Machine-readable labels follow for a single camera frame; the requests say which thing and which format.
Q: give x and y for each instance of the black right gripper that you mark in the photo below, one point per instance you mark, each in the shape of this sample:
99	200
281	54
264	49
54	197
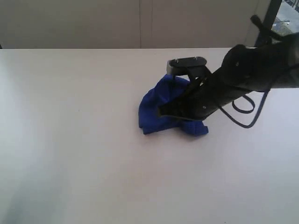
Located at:
204	100

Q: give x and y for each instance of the blue towel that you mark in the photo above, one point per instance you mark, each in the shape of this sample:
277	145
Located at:
166	90

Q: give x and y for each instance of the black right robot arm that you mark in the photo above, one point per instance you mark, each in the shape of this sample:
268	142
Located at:
243	70

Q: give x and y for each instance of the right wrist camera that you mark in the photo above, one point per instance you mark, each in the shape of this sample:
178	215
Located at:
180	66

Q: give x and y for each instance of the black window frame post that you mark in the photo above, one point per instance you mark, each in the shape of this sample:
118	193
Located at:
268	20

